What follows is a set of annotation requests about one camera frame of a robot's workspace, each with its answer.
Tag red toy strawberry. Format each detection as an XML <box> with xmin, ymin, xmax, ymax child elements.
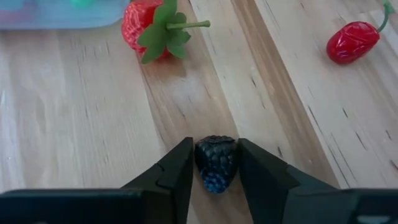
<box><xmin>121</xmin><ymin>0</ymin><xmax>211</xmax><ymax>65</ymax></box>

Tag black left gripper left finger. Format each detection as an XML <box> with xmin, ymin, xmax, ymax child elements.
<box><xmin>121</xmin><ymin>137</ymin><xmax>195</xmax><ymax>224</ymax></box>

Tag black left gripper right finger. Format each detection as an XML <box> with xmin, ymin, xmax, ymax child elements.
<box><xmin>238</xmin><ymin>138</ymin><xmax>340</xmax><ymax>224</ymax></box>

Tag toy blackberry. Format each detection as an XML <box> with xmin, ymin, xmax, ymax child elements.
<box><xmin>194</xmin><ymin>134</ymin><xmax>239</xmax><ymax>195</ymax></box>

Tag red cherry with green stem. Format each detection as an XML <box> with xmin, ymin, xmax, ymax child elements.
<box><xmin>325</xmin><ymin>0</ymin><xmax>396</xmax><ymax>65</ymax></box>

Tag clear plastic tupperware container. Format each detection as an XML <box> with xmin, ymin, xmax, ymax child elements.
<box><xmin>0</xmin><ymin>0</ymin><xmax>131</xmax><ymax>30</ymax></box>

